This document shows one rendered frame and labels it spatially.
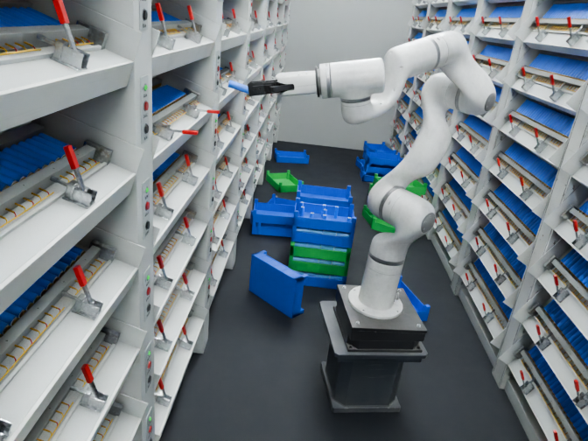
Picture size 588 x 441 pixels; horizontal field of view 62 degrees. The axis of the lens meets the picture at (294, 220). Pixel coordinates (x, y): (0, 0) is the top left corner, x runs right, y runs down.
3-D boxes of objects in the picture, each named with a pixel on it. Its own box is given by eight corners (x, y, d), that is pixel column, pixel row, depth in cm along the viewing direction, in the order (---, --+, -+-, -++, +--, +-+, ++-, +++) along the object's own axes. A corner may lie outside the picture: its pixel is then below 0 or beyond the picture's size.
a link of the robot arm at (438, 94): (391, 227, 149) (354, 206, 160) (411, 234, 158) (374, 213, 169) (471, 73, 141) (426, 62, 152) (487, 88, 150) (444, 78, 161)
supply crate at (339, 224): (351, 218, 257) (353, 203, 254) (353, 234, 238) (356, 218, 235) (294, 211, 257) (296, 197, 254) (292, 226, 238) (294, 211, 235)
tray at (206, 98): (207, 121, 158) (218, 94, 155) (145, 178, 102) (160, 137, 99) (149, 94, 156) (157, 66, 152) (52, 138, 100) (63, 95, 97)
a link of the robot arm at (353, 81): (332, 95, 128) (329, 59, 123) (382, 90, 127) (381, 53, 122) (332, 105, 121) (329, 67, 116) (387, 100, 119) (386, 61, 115)
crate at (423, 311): (427, 320, 233) (430, 306, 230) (388, 324, 227) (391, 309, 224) (398, 288, 259) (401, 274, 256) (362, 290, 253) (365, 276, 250)
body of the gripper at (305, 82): (320, 64, 125) (277, 68, 127) (320, 67, 116) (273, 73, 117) (323, 94, 128) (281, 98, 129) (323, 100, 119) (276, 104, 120)
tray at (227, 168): (235, 175, 238) (246, 150, 233) (209, 223, 183) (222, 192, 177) (196, 157, 236) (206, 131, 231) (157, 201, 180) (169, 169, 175)
